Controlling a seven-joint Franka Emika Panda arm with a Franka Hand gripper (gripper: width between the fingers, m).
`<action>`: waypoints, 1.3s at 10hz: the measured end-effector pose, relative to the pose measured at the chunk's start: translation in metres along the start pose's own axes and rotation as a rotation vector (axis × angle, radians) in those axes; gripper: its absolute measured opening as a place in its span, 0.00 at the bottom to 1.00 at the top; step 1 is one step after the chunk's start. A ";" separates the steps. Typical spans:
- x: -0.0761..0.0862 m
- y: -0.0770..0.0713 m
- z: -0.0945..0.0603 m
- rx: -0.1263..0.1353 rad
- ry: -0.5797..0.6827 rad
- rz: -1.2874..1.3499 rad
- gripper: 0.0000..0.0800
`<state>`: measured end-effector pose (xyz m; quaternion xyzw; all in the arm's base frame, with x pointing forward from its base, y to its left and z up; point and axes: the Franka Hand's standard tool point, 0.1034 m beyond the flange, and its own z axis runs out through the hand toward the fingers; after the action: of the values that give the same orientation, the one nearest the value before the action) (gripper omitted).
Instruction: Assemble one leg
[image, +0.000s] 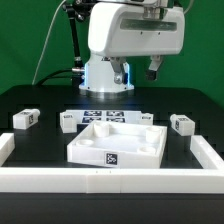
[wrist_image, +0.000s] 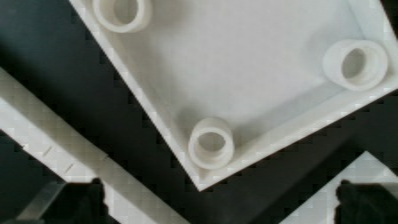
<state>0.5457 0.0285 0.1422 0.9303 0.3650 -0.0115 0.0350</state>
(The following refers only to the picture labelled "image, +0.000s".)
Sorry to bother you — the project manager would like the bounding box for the grey cable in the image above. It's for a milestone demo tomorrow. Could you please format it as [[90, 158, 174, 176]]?
[[31, 0, 68, 86]]

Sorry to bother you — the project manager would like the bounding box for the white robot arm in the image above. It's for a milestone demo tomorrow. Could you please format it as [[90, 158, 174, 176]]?
[[79, 0, 185, 98]]

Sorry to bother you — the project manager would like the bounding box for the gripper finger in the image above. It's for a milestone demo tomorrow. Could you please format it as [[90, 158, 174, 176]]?
[[146, 55, 163, 81], [110, 57, 125, 84]]

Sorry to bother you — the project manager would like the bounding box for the black cable bundle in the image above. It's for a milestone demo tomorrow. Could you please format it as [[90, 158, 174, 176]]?
[[34, 68, 83, 87]]

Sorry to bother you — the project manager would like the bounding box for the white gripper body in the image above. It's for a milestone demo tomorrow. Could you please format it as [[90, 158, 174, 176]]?
[[88, 3, 185, 57]]

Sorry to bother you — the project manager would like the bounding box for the white U-shaped obstacle fence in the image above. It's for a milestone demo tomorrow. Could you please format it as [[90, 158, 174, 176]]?
[[0, 133, 224, 194]]

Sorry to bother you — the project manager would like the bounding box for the white marker base plate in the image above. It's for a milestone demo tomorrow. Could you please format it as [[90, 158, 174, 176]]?
[[66, 110, 142, 124]]

